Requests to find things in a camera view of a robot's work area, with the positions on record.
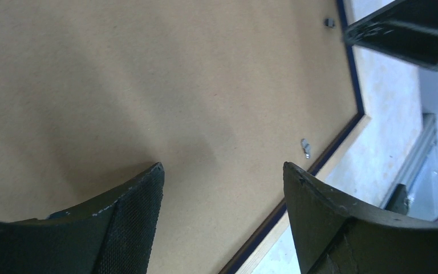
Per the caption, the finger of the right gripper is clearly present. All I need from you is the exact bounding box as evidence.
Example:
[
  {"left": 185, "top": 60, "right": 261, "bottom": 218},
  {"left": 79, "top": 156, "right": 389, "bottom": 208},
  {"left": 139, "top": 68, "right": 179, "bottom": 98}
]
[{"left": 343, "top": 0, "right": 438, "bottom": 71}]

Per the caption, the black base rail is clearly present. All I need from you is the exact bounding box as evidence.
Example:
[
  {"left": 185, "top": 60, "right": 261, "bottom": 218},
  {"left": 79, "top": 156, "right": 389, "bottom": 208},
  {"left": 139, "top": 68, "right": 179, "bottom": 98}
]
[{"left": 384, "top": 184, "right": 409, "bottom": 215}]

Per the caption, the silver metal turn clip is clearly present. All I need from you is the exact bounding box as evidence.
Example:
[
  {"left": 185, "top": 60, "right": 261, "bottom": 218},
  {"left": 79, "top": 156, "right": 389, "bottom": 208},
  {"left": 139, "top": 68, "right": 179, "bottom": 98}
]
[{"left": 301, "top": 139, "right": 311, "bottom": 159}]

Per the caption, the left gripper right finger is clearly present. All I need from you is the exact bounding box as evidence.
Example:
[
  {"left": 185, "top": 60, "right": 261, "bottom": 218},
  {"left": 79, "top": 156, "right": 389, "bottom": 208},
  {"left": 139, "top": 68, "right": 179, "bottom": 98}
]
[{"left": 283, "top": 162, "right": 438, "bottom": 273}]

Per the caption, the brown cardboard backing board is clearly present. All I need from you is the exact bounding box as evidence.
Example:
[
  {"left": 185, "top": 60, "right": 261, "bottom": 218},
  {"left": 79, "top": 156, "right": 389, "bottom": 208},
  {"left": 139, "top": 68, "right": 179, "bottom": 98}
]
[{"left": 0, "top": 1, "right": 357, "bottom": 273}]

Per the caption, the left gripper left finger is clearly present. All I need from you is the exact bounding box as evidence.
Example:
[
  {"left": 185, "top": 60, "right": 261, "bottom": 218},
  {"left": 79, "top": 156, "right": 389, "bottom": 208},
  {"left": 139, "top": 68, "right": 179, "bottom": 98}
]
[{"left": 0, "top": 163, "right": 165, "bottom": 273}]

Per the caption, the wooden picture frame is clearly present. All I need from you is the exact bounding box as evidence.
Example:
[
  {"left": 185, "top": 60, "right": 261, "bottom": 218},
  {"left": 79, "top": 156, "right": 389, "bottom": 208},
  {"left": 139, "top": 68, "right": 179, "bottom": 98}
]
[{"left": 218, "top": 0, "right": 372, "bottom": 274}]

